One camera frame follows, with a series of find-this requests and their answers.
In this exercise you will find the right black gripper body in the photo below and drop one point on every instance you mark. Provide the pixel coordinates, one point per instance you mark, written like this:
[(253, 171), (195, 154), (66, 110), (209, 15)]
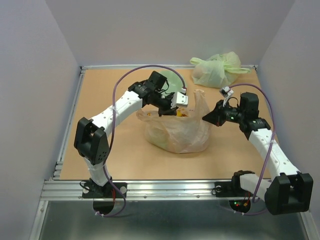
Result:
[(230, 114)]

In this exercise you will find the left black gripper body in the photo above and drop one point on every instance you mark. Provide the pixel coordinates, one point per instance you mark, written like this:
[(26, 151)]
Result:
[(161, 102)]

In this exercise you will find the banana print plastic bag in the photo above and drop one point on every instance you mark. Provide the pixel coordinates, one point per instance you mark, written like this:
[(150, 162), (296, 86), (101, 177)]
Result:
[(181, 134)]

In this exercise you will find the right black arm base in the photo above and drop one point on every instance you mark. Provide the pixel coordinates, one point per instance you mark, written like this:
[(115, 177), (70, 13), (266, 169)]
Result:
[(240, 202)]

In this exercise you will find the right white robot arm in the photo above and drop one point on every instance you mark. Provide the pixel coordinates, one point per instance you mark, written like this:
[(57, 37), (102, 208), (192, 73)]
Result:
[(289, 190)]

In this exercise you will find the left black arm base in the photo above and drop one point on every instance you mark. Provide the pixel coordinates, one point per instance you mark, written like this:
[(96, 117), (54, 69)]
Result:
[(104, 197)]

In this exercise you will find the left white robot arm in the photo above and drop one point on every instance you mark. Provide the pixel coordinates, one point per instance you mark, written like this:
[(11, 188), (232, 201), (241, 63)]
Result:
[(91, 137)]

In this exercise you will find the tied green plastic bag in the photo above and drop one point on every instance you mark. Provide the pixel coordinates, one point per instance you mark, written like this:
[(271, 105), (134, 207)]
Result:
[(218, 71)]

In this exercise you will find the light green fruit plate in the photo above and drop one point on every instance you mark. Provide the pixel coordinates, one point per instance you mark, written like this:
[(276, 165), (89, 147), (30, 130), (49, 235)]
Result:
[(172, 84)]

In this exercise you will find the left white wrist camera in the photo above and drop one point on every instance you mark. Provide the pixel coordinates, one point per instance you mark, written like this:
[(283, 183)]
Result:
[(179, 100)]

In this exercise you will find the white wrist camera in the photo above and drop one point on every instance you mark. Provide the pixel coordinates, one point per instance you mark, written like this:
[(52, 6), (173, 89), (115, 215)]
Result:
[(227, 93), (179, 100)]

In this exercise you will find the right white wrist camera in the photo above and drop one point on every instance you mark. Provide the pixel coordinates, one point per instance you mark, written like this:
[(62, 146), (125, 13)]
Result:
[(227, 93)]

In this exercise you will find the aluminium front rail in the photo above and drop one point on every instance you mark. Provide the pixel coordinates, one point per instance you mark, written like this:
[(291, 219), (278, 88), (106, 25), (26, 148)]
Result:
[(144, 190)]

